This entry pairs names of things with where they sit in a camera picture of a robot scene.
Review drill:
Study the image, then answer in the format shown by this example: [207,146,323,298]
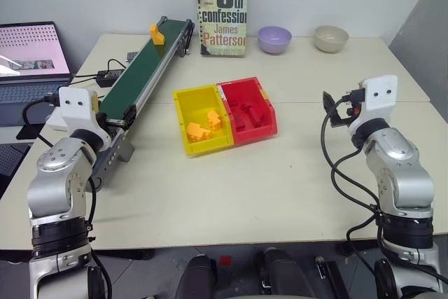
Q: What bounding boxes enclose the red plastic bin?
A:
[216,76,279,148]

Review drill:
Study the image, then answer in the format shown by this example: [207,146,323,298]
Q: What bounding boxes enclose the beige bowl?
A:
[313,25,350,54]

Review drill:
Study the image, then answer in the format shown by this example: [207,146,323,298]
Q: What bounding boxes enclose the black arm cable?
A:
[22,93,61,126]
[321,97,448,282]

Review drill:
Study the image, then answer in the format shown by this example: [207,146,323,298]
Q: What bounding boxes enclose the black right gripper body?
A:
[339,81,367,127]

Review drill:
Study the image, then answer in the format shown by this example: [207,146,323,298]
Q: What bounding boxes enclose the yellow plastic bin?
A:
[172,83,235,158]

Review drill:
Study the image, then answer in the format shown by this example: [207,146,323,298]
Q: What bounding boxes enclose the orange block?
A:
[185,121,213,144]
[206,109,224,130]
[149,24,167,46]

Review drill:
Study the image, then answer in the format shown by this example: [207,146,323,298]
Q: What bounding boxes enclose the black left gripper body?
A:
[91,91,111,134]

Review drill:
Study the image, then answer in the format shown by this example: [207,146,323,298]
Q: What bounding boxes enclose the black power adapter cable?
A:
[73,57,129,81]

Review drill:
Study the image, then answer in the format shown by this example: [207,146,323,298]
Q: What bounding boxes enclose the black flat bar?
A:
[314,256,351,299]

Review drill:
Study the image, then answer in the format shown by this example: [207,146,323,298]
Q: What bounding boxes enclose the green conveyor belt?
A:
[91,15,195,193]

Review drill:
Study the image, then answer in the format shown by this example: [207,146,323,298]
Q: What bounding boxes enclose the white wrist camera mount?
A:
[57,86,111,139]
[347,74,399,136]

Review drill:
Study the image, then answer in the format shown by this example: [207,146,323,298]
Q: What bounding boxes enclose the purple bowl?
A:
[257,25,293,55]

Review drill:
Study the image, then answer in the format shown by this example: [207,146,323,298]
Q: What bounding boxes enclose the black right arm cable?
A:
[321,97,448,282]

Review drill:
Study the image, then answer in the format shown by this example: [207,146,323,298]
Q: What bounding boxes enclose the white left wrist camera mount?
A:
[57,86,111,139]

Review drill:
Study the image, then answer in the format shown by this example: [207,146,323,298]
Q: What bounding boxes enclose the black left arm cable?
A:
[22,93,61,126]

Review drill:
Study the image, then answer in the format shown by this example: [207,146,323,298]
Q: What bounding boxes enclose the dark keyboard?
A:
[0,142,33,199]

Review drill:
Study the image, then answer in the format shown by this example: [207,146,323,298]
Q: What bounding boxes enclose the grey open laptop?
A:
[0,20,76,127]

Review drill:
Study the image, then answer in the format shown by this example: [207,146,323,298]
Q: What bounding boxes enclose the black power adapter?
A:
[96,69,124,88]

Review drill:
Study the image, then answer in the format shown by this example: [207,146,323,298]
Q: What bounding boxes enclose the red block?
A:
[244,102,267,127]

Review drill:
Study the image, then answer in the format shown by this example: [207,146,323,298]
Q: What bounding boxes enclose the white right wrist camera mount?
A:
[347,74,399,136]

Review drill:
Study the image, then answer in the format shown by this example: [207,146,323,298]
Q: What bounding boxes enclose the dark rounded shape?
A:
[254,246,316,299]
[174,254,220,299]

